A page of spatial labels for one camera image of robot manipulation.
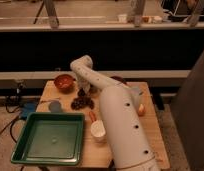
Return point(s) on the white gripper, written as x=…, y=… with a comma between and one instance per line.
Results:
x=83, y=84

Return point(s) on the grey round eraser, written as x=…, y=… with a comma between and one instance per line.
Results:
x=55, y=107

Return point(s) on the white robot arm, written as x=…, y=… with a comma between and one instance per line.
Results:
x=118, y=105

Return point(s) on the green plastic tray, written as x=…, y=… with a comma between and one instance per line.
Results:
x=50, y=139

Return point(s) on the orange red bowl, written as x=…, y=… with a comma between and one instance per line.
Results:
x=64, y=82

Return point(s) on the purple bowl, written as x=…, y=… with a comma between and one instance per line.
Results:
x=120, y=79

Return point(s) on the orange round fruit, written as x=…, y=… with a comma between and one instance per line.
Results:
x=141, y=110

